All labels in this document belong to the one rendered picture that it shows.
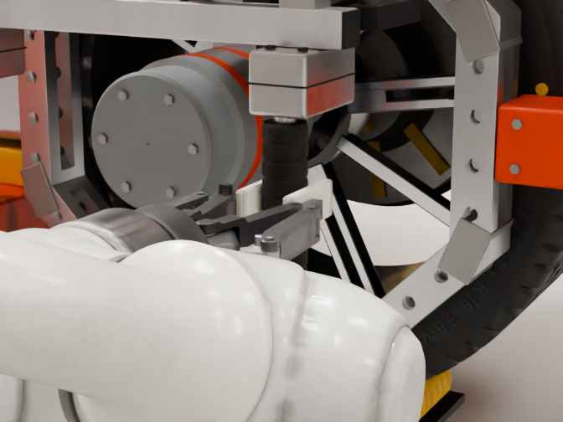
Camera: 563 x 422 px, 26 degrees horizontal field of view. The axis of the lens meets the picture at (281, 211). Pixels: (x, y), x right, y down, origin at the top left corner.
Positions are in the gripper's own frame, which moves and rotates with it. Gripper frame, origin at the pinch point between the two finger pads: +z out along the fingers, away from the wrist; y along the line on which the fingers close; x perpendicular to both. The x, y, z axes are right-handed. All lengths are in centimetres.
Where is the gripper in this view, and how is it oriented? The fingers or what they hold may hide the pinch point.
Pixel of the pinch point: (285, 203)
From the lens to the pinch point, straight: 95.4
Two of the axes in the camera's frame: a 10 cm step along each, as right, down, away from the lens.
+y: 8.8, 1.2, -4.6
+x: 0.0, -9.7, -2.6
